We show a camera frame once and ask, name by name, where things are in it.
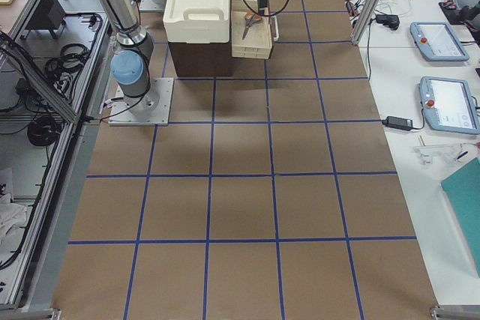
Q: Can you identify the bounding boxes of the grey orange scissors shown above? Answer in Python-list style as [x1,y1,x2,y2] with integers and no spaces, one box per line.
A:
[242,11,262,39]

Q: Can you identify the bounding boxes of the dark wooden drawer box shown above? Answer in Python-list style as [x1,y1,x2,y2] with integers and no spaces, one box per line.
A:
[167,0,275,78]

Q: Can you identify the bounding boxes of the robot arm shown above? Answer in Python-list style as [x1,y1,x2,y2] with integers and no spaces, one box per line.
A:
[100,0,173,125]

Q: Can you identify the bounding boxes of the white plastic tray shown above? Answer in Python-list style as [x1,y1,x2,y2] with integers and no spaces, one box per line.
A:
[163,0,230,43]

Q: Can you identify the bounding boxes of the upper teach pendant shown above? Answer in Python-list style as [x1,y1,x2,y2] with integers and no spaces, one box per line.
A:
[409,22,470,61]

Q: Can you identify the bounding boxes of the teach pendant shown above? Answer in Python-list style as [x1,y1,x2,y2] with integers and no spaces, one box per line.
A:
[409,22,470,61]
[419,76,479,135]

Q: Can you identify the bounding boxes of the black power adapter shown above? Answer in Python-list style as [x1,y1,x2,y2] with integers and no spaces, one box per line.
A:
[382,116,413,131]

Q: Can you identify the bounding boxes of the lower teach pendant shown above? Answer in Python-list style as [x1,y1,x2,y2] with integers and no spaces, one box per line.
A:
[419,76,479,135]

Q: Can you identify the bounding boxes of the aluminium frame post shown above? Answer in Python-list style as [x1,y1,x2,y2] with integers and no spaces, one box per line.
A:
[350,0,395,46]

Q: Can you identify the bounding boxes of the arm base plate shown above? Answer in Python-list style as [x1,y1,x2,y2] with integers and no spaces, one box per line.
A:
[107,78,175,126]

